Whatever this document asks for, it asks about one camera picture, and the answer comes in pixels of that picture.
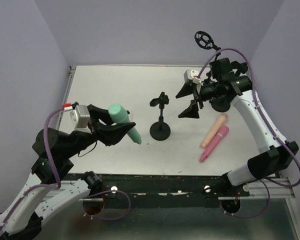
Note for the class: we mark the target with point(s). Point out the peach toy microphone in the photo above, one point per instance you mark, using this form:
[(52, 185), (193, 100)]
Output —
[(220, 121)]

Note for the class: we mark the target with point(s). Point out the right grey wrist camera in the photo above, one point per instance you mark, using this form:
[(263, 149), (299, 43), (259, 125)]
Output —
[(192, 76)]

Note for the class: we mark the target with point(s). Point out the black tripod ring stand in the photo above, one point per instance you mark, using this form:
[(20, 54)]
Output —
[(205, 41)]

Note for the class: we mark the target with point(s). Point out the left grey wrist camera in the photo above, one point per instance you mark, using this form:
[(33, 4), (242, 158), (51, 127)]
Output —
[(80, 117)]

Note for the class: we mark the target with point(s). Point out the black right clip stand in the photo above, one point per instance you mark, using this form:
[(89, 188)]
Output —
[(221, 70)]

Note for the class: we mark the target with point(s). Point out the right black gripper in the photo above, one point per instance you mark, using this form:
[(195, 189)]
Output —
[(197, 93)]

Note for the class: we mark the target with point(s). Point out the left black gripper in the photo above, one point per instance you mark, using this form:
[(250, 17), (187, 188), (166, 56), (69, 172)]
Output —
[(95, 124)]

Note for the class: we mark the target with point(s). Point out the pink toy microphone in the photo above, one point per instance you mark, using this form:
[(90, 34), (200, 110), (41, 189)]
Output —
[(210, 147)]

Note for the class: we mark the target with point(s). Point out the green toy microphone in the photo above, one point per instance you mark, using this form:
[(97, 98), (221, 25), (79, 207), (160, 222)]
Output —
[(120, 116)]

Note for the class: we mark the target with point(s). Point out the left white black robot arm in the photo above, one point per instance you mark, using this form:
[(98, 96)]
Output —
[(42, 196)]

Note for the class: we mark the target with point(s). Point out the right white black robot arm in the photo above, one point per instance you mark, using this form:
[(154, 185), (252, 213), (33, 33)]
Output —
[(232, 87)]

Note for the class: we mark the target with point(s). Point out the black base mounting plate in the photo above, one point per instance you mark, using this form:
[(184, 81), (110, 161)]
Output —
[(164, 191)]

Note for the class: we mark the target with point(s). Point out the left aluminium rail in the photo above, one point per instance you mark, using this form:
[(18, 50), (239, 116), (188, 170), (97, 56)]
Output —
[(52, 193)]

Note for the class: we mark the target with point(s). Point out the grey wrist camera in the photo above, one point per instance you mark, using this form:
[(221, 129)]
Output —
[(192, 76), (80, 117)]

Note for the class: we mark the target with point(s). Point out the black round-base clip stand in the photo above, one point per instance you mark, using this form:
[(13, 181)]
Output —
[(160, 130)]

